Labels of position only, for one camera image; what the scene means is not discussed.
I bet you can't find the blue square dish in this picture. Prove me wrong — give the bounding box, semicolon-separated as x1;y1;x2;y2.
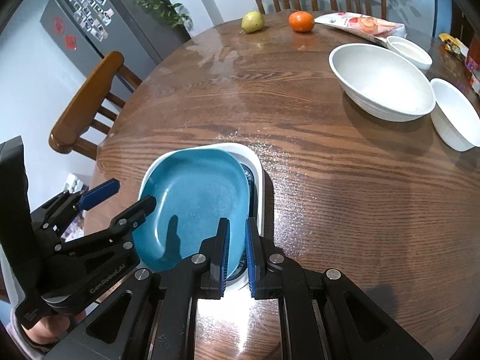
132;147;251;278

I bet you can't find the large white bowl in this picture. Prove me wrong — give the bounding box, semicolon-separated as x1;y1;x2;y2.
329;43;436;122

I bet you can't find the medium white bowl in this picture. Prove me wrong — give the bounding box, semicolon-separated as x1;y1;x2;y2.
430;78;480;152

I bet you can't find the small white ramekin bowl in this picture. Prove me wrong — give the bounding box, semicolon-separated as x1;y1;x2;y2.
385;36;433;72

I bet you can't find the person's left hand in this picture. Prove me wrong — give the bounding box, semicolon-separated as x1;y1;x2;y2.
22;311;86;345

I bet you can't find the side wooden chair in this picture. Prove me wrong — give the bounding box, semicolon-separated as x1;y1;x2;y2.
49;51;142;160

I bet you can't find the grey refrigerator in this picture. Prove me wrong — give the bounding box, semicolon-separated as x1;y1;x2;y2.
41;0;191;80

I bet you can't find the green pear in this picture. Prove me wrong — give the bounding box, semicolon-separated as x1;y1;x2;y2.
241;11;264;34

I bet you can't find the orange tangerine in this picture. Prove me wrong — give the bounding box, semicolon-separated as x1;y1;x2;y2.
288;10;315;33

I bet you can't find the white snack bag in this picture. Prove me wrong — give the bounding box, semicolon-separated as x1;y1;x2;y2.
315;12;407;47

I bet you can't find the red sauce bottle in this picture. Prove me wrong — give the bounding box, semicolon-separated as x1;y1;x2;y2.
465;34;480;94

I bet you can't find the yellow snack packet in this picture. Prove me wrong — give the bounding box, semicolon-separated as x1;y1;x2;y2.
439;33;469;63

